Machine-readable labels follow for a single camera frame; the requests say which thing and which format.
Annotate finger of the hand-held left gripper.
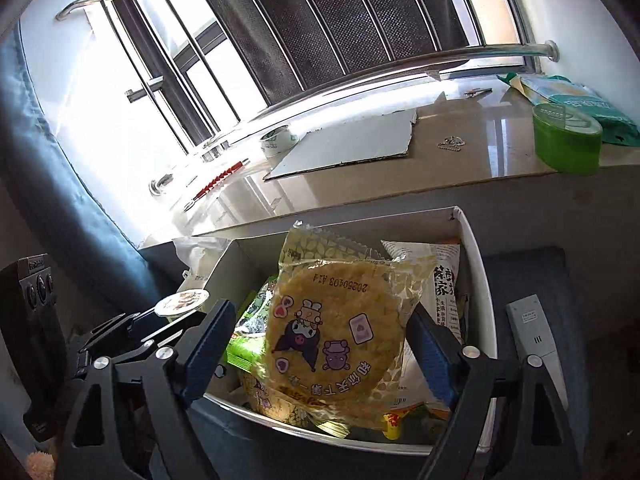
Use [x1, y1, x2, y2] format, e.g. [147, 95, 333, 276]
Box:
[90, 309, 171, 345]
[117, 322, 201, 358]

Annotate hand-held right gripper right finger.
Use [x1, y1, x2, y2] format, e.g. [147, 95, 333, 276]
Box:
[406, 305, 581, 480]

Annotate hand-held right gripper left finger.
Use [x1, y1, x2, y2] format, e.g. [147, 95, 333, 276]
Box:
[52, 300, 237, 480]

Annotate small round cup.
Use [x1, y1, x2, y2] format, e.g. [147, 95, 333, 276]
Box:
[154, 289, 211, 317]

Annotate green snack packet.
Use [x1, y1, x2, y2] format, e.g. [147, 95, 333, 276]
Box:
[226, 280, 275, 372]

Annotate white packet with black print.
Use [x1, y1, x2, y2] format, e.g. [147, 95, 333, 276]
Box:
[381, 241, 462, 343]

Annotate white cardboard box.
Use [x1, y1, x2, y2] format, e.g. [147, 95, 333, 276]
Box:
[202, 205, 499, 455]

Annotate clear round cracker packet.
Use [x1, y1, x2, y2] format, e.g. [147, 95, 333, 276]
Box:
[249, 219, 437, 432]

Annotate clear plastic bag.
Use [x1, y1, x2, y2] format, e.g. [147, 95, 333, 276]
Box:
[172, 236, 234, 307]

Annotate white remote control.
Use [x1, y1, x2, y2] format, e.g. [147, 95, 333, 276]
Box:
[504, 294, 569, 411]

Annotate beige plush toy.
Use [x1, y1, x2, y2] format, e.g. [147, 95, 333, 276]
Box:
[25, 452, 57, 480]

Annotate blue curtain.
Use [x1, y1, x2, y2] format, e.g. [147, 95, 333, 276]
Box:
[0, 25, 177, 311]

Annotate red pen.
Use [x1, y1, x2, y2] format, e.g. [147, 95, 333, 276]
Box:
[182, 157, 251, 212]

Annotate tape roll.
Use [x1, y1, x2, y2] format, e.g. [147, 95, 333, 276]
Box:
[259, 127, 301, 154]

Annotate grey cardboard sheet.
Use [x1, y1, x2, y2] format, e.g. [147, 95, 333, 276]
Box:
[263, 108, 419, 182]

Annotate green round container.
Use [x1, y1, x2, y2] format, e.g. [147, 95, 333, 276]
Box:
[531, 102, 604, 177]

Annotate green wipes packet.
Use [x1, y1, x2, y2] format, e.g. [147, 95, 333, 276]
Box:
[496, 73, 640, 147]

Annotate metal handrail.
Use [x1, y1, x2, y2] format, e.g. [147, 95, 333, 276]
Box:
[55, 0, 559, 127]

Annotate dark mesh cloth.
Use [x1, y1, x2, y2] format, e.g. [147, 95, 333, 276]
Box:
[180, 0, 487, 107]

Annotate window handle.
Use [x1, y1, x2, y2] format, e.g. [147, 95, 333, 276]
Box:
[124, 75, 166, 104]

